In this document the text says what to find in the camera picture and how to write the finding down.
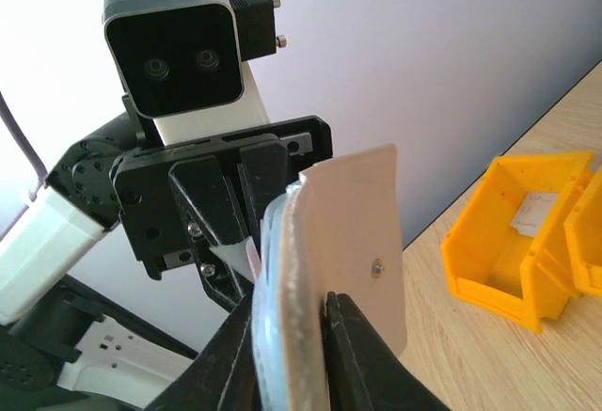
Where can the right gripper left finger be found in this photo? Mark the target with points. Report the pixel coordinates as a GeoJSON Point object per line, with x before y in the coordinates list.
{"type": "Point", "coordinates": [223, 376]}

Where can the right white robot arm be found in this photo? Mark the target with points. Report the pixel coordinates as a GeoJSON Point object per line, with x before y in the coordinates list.
{"type": "Point", "coordinates": [81, 344]}

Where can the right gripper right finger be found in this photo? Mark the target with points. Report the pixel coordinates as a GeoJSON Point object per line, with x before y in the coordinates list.
{"type": "Point", "coordinates": [362, 372]}

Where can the beige leather card holder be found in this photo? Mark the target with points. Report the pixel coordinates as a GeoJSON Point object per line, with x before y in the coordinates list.
{"type": "Point", "coordinates": [336, 229]}

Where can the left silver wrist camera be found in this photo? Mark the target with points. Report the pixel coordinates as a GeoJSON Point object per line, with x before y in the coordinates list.
{"type": "Point", "coordinates": [184, 64]}

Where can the yellow bin with pink cards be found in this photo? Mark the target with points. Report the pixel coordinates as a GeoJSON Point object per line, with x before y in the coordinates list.
{"type": "Point", "coordinates": [489, 265]}

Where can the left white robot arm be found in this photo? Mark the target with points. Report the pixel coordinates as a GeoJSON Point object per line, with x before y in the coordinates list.
{"type": "Point", "coordinates": [74, 209]}

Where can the yellow bin with black cards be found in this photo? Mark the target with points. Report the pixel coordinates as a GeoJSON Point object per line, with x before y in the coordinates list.
{"type": "Point", "coordinates": [583, 232]}

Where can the pink floral card stack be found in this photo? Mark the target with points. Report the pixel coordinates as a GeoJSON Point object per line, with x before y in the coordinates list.
{"type": "Point", "coordinates": [533, 212]}

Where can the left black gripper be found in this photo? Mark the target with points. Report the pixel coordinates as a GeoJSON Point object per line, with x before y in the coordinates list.
{"type": "Point", "coordinates": [181, 204]}

